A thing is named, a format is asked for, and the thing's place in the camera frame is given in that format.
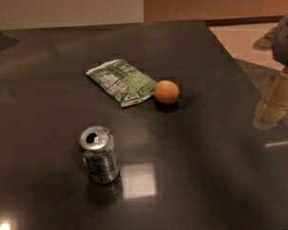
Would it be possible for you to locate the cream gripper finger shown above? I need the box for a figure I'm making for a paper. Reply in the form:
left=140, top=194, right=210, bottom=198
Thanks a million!
left=255, top=68, right=288, bottom=126

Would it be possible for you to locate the silver 7up soda can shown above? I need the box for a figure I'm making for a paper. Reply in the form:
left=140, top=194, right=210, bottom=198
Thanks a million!
left=80, top=126, right=120, bottom=184

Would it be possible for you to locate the orange fruit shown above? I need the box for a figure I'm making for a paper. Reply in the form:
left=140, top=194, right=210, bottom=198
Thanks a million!
left=154, top=80, right=180, bottom=104

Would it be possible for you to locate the green chip bag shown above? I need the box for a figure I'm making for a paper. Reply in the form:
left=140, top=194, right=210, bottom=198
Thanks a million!
left=86, top=59, right=156, bottom=107

